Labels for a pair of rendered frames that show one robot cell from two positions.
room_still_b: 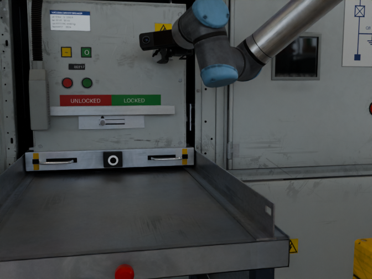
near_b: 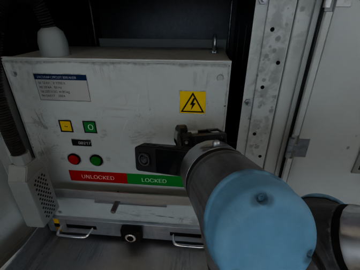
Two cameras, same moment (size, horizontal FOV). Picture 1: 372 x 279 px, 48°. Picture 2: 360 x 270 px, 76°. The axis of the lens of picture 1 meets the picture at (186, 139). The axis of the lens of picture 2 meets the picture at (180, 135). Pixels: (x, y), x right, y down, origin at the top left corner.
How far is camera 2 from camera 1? 98 cm
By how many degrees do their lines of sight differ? 26
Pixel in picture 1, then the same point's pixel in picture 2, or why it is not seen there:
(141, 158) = (163, 233)
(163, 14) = (193, 77)
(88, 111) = (97, 196)
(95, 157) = (114, 227)
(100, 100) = (114, 178)
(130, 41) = (145, 114)
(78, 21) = (73, 88)
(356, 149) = not seen: outside the picture
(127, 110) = (142, 199)
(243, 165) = not seen: hidden behind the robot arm
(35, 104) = (22, 205)
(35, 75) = (15, 175)
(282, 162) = not seen: hidden behind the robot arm
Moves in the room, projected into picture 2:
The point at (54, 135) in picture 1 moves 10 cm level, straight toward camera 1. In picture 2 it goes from (71, 204) to (56, 232)
